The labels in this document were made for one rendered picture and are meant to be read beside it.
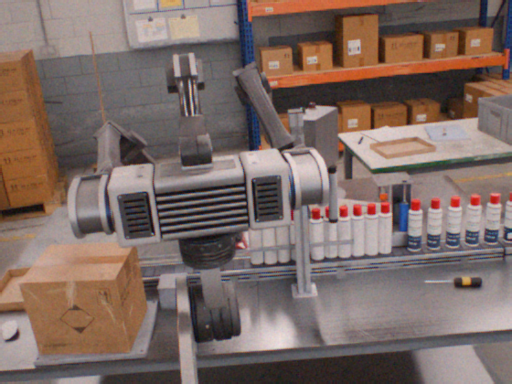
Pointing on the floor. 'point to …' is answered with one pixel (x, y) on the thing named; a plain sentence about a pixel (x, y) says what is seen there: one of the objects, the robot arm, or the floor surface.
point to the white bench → (461, 151)
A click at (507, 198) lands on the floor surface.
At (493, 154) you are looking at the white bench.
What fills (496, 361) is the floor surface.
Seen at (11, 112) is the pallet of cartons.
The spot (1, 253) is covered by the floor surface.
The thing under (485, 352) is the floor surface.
